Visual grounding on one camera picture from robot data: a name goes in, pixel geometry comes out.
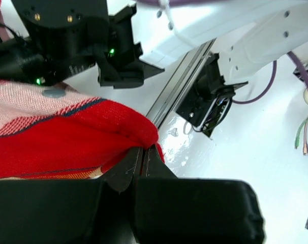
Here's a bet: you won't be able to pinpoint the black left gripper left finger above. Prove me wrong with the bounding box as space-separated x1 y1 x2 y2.
103 147 144 192

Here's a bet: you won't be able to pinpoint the green and purple loose wires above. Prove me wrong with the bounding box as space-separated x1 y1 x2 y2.
293 87 308 157

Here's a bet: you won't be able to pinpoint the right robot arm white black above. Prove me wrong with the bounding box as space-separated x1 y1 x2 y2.
0 1 308 138

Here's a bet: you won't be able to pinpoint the red printed pillowcase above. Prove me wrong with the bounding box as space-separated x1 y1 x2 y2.
0 79 160 179

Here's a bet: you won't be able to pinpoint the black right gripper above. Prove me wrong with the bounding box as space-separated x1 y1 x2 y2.
0 1 165 89

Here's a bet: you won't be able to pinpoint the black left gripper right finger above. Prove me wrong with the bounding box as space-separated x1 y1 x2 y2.
142 145 177 178

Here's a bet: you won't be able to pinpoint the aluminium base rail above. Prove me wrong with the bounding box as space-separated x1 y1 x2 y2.
146 39 215 128

